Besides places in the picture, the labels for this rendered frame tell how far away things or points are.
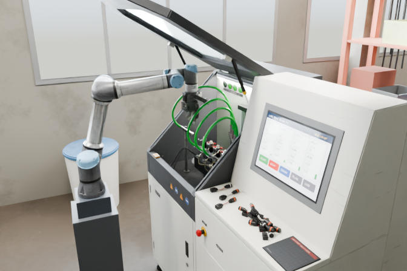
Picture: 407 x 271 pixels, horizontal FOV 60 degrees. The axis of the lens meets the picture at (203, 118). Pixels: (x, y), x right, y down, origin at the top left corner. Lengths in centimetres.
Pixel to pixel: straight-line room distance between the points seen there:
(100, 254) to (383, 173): 153
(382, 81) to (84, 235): 347
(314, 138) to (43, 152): 290
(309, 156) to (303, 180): 11
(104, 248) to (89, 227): 17
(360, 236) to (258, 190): 49
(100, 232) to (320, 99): 136
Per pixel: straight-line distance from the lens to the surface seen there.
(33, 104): 373
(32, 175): 398
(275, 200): 172
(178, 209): 216
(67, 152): 347
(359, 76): 442
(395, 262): 199
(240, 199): 182
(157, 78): 189
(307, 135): 157
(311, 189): 156
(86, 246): 218
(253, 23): 412
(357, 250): 167
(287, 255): 151
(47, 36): 359
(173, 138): 248
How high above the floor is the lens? 193
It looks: 18 degrees down
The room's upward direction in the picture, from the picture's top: straight up
